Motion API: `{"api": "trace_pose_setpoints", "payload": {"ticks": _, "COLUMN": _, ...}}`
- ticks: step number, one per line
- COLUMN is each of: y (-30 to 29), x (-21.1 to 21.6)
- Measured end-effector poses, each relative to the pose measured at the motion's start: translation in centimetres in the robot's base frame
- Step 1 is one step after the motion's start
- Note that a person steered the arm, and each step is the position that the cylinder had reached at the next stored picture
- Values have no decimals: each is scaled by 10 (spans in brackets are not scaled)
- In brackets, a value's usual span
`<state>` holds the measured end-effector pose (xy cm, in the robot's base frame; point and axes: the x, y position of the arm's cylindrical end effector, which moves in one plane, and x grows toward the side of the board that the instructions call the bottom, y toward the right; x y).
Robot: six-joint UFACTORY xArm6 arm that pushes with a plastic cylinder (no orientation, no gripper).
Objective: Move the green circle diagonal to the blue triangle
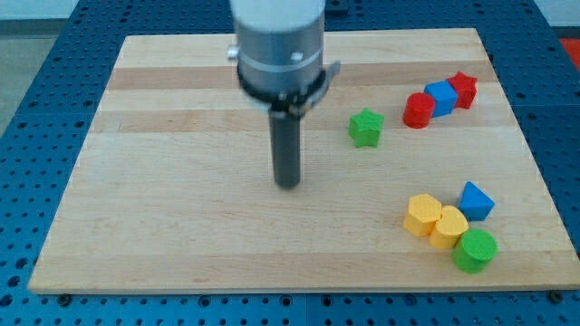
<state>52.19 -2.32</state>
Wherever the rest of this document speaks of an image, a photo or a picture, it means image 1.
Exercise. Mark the yellow hexagon block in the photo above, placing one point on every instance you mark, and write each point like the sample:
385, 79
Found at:
423, 212

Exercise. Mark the wooden board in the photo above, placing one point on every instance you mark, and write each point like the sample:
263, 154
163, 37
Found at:
173, 190

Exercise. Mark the yellow heart block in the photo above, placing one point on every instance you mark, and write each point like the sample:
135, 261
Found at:
449, 228

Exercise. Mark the green star block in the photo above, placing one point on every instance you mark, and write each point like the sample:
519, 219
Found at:
365, 128

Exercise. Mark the red star block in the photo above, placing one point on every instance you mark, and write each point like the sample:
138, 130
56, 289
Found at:
466, 88

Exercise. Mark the blue triangle block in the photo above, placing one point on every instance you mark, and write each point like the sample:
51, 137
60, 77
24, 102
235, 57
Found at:
474, 204

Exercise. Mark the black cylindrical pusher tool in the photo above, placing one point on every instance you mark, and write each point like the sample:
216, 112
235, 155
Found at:
285, 147

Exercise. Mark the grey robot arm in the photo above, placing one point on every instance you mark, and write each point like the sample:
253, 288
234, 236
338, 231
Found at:
279, 54

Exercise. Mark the green cylinder block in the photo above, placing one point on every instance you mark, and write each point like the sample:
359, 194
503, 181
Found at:
474, 251

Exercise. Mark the red cylinder block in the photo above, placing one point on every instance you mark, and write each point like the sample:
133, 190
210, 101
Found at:
418, 110

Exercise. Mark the blue cube block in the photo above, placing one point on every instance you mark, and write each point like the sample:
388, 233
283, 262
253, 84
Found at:
444, 95

